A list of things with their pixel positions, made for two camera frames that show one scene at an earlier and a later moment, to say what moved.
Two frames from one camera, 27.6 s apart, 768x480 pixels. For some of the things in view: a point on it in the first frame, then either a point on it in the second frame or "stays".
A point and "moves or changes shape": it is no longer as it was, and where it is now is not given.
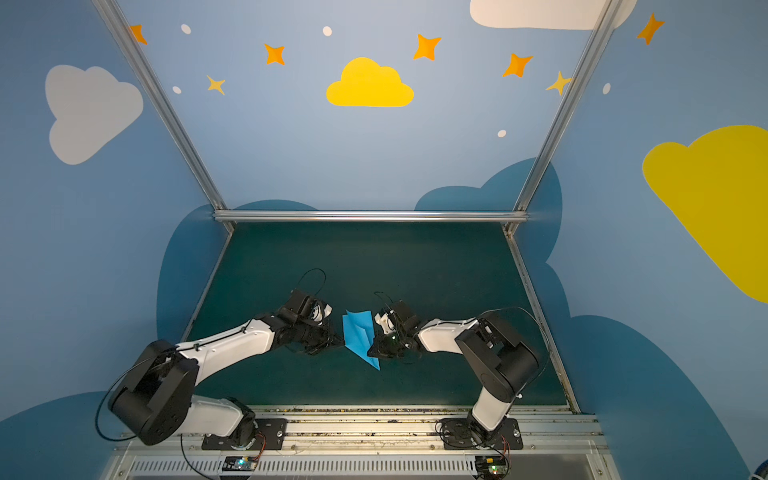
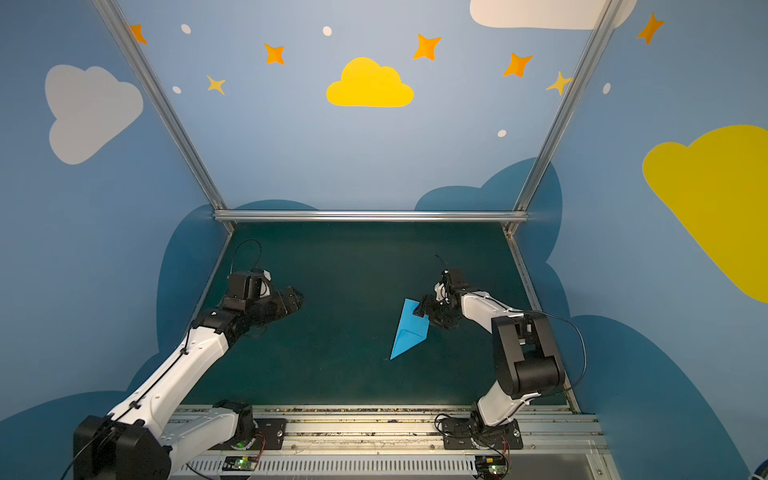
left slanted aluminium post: [116, 23] stays
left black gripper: [321, 335] → [282, 300]
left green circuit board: [240, 463] stays
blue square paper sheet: [359, 334] moves or changes shape
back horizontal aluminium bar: [368, 216] stays
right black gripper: [387, 341] → [437, 309]
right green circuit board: [491, 465] stays
